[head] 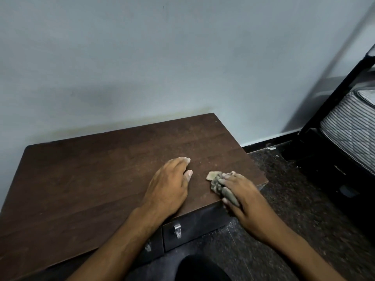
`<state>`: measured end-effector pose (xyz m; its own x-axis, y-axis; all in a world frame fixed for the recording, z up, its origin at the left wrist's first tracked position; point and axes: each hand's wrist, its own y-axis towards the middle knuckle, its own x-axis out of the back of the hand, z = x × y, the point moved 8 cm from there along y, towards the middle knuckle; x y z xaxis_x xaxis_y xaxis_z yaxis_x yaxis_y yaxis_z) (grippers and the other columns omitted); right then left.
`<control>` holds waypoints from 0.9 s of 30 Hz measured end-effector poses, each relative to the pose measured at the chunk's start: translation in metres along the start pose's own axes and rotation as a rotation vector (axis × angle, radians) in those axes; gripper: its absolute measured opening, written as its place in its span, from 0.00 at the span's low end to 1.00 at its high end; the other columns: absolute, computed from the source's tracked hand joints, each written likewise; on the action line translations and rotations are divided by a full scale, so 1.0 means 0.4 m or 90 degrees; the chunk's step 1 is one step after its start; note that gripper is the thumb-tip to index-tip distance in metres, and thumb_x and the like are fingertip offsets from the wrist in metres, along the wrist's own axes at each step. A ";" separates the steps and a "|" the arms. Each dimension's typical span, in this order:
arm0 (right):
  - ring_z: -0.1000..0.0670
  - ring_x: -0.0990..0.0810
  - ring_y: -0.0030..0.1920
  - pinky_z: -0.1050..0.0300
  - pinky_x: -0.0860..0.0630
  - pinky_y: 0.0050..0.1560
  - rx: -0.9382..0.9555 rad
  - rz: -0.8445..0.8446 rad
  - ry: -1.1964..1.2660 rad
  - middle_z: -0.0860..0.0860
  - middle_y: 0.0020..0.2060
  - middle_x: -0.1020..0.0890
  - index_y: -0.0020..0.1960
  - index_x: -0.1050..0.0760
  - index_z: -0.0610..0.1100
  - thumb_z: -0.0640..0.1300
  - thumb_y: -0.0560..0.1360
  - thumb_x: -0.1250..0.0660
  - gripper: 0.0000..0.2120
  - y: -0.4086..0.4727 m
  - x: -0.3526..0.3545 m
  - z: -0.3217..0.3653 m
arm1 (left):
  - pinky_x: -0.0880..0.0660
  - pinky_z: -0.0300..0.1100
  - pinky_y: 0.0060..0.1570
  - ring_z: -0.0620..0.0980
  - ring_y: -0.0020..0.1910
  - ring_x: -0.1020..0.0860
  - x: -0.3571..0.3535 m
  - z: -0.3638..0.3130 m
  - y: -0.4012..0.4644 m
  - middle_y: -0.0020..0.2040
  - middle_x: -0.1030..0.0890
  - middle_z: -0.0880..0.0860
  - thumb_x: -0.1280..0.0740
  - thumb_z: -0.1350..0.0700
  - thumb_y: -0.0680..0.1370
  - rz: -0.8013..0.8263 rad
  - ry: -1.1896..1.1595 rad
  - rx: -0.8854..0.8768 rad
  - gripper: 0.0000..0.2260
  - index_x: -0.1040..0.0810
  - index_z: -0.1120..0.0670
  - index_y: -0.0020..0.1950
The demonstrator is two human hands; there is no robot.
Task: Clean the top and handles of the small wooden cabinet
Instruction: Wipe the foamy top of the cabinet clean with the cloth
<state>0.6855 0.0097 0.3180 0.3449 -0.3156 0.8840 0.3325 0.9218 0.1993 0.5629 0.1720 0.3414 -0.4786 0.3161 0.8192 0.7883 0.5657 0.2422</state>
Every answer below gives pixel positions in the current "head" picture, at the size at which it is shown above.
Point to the person's right hand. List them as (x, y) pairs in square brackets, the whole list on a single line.
[(252, 207)]

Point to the person's left hand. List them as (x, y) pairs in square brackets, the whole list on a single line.
[(168, 190)]

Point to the grey cleaning cloth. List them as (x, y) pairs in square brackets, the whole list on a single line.
[(218, 185)]

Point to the brown wooden cabinet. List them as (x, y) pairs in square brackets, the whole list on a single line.
[(88, 187)]

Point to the person's left forearm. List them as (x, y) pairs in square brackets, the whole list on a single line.
[(117, 251)]

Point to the grey striped mattress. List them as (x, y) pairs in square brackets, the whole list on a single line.
[(351, 128)]

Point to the black metal bed frame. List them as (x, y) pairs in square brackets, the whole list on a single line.
[(316, 160)]

